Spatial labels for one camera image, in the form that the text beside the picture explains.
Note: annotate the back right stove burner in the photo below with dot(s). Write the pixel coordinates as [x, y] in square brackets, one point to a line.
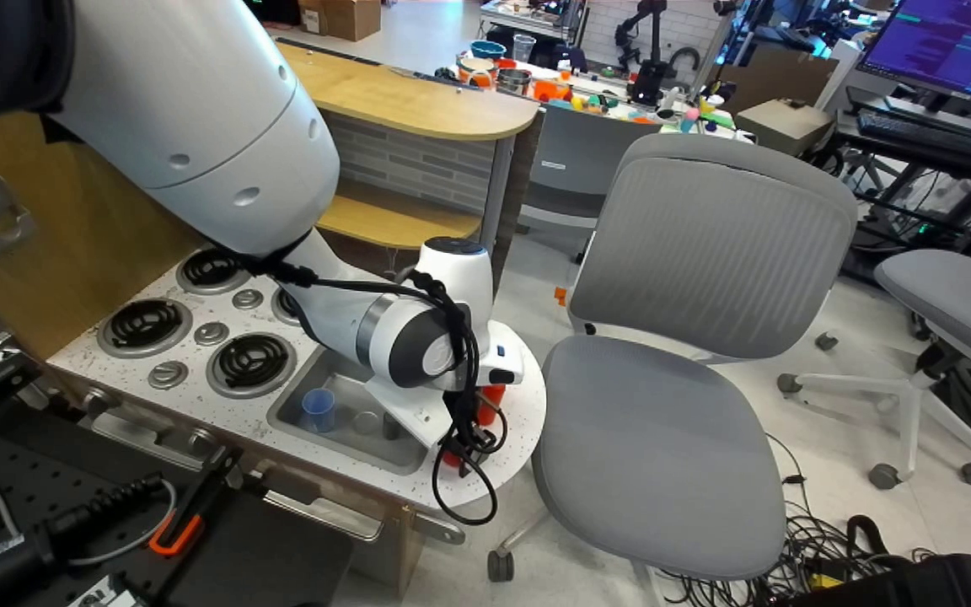
[288, 309]

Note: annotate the computer monitor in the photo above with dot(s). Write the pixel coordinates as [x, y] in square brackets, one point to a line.
[925, 43]

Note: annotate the wooden toy kitchen shelf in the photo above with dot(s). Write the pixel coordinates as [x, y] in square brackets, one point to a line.
[415, 156]

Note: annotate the cardboard box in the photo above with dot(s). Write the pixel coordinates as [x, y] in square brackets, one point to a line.
[341, 18]

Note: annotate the front right stove burner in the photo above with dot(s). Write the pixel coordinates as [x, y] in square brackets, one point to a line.
[250, 365]

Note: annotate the stove burner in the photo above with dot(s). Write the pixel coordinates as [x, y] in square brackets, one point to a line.
[250, 365]
[211, 272]
[288, 309]
[146, 329]

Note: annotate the grey office chair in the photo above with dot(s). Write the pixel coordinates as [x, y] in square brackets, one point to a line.
[701, 252]
[935, 285]

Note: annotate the blue cup in sink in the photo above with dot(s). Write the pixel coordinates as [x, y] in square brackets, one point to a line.
[315, 409]

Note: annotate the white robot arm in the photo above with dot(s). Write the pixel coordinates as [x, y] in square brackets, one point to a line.
[193, 102]

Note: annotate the back left stove burner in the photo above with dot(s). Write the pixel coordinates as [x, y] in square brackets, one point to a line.
[211, 272]

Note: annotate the grey toy sink basin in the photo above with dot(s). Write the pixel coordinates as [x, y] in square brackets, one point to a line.
[362, 425]

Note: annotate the front left stove burner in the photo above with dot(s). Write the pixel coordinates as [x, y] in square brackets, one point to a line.
[146, 329]

